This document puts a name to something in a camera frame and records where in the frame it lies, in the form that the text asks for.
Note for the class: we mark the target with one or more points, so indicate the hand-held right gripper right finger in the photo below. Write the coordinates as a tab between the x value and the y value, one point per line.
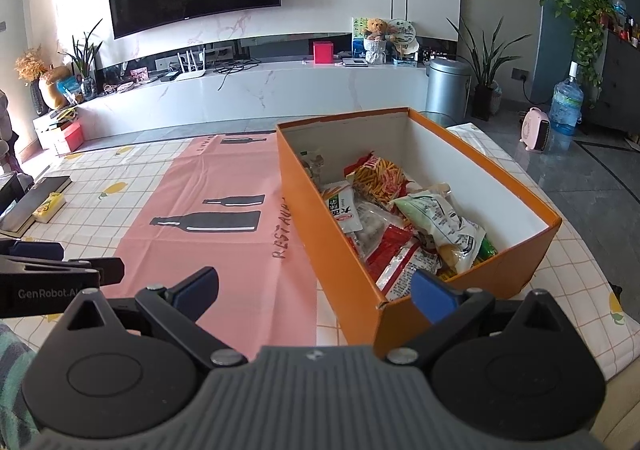
434	296

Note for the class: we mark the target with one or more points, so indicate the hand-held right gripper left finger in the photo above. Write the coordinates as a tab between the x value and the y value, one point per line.
197	289

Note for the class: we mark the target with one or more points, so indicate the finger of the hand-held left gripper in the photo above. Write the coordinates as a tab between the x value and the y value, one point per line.
110	271
35	250

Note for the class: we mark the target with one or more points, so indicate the red snack packet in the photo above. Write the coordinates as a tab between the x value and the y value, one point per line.
400	260

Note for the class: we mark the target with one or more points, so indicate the yellow snack packet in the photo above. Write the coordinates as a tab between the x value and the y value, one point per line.
480	255

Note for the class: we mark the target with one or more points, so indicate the clear green snack bag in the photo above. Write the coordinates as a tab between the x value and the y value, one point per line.
440	225

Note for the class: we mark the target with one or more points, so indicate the clear peanut packet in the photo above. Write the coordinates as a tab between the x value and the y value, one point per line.
377	230

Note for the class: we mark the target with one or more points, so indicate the orange cardboard box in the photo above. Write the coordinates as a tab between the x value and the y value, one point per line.
340	270

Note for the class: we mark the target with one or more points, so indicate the silver long snack packet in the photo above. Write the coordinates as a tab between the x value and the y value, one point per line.
342	207

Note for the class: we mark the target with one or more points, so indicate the orange stick snack bag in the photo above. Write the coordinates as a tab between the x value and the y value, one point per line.
382	177

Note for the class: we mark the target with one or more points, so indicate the clear plastic snack packet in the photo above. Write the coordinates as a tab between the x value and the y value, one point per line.
312	164

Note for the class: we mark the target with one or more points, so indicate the person's left forearm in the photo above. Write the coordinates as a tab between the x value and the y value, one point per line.
17	375

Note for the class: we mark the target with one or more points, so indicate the pink printed cloth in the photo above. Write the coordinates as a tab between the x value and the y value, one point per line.
220	270

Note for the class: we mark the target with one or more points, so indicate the black book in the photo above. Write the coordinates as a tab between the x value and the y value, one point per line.
35	205

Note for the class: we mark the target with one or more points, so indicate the small yellow box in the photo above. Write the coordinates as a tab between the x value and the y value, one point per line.
50	207

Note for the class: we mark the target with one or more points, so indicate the checked tablecloth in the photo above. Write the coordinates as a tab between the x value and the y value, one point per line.
100	169

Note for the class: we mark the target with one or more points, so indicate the red storage box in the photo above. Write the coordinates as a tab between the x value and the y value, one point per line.
69	137

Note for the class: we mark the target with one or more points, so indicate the orange round vase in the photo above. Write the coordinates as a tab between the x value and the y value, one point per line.
52	87

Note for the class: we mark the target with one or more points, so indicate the dried flower bunch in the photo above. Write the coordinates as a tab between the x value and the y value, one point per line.
31	67

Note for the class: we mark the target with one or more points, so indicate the potted grass plant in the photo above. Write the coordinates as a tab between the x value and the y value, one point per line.
85	64

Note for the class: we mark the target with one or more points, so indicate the small white heater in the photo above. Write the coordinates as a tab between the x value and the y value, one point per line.
534	129

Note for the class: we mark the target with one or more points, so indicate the silver trash can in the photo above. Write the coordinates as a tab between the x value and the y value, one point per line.
447	89

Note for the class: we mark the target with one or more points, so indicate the white TV console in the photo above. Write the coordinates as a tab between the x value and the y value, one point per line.
275	89

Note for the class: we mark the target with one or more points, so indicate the white router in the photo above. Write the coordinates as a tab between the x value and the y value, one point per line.
189	69

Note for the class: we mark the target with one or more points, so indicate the potted snake plant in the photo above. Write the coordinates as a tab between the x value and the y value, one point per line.
487	74

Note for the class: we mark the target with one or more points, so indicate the blue water bottle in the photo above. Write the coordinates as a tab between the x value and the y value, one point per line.
566	104

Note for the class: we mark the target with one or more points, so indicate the round paper fan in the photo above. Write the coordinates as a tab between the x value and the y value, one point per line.
402	34

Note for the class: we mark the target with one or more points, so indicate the teddy bear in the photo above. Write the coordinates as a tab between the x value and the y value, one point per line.
375	37

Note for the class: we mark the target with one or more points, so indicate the pink cube box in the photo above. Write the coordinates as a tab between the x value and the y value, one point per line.
323	52

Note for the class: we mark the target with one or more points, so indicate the dark cabinet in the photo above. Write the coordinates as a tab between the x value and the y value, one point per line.
620	84

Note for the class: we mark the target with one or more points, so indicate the hanging vine plant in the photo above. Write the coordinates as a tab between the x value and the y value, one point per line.
590	34

